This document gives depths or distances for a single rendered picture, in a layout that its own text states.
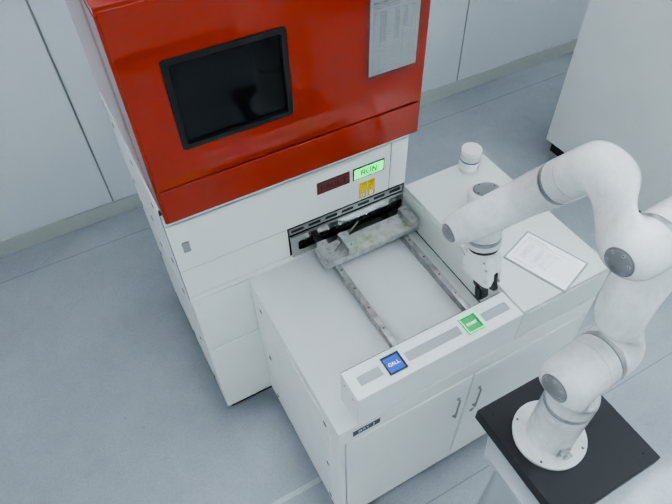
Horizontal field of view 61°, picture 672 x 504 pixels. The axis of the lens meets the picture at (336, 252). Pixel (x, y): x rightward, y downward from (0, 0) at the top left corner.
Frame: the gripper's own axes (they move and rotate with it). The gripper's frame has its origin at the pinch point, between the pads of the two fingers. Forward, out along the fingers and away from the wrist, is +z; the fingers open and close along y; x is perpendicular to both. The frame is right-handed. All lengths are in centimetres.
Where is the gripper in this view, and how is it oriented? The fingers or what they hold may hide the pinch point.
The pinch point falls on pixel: (481, 291)
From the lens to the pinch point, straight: 155.1
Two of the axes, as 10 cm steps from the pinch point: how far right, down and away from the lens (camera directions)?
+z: 1.2, 7.8, 6.1
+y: 4.7, 5.0, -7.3
